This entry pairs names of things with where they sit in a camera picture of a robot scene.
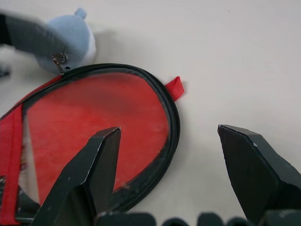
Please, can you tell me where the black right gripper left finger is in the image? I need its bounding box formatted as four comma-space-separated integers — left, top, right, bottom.
32, 126, 122, 226

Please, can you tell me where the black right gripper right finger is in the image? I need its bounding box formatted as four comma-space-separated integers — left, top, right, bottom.
217, 124, 301, 226

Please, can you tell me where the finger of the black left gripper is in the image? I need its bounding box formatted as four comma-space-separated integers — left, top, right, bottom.
0, 9, 69, 62

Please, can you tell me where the blue white plush keychain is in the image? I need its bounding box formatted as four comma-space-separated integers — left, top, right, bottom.
37, 8, 97, 76

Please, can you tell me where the red clear zipper pouch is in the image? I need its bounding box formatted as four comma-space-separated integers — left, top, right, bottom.
0, 63, 185, 225

